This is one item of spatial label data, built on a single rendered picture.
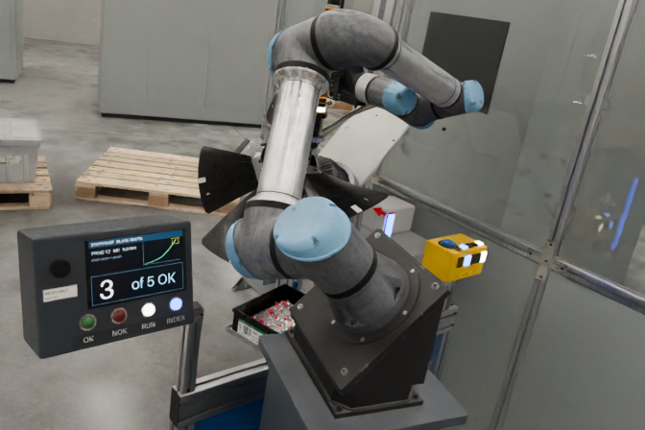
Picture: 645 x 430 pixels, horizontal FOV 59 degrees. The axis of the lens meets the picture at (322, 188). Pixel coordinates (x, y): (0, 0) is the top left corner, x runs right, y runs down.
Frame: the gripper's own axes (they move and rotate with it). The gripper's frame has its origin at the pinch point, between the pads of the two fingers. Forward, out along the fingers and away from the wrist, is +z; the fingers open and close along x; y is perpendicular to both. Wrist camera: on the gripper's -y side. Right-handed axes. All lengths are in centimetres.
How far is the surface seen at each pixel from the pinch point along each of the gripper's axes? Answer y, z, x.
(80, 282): 30, -44, -77
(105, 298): 33, -45, -73
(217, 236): 51, 4, -24
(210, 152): 36, 34, -12
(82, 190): 143, 284, 26
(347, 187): 30.9, -17.2, 3.2
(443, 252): 43, -41, 21
